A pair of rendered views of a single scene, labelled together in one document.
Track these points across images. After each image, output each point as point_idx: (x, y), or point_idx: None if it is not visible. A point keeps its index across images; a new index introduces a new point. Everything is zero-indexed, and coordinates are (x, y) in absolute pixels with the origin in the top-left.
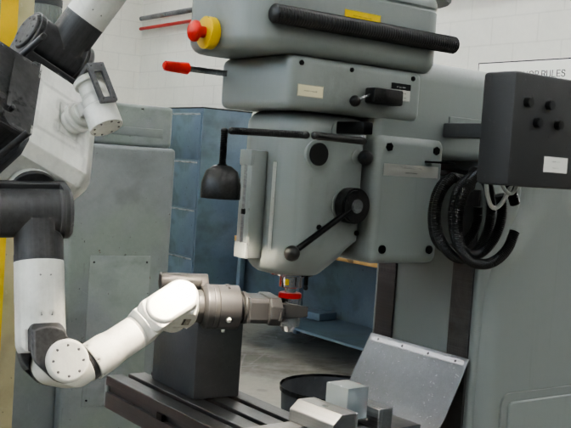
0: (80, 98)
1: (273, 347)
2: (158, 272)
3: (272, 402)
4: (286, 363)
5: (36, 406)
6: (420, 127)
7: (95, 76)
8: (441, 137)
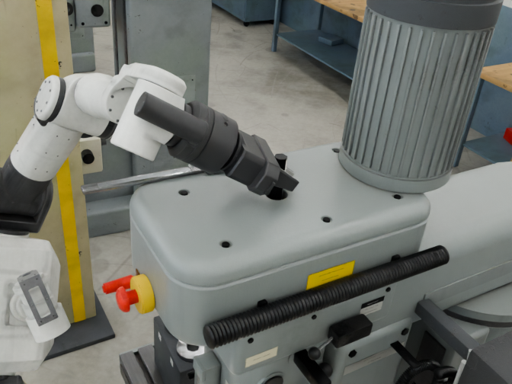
0: (34, 261)
1: (297, 63)
2: (201, 85)
3: (290, 129)
4: (305, 83)
5: (120, 177)
6: (390, 317)
7: (30, 297)
8: (412, 313)
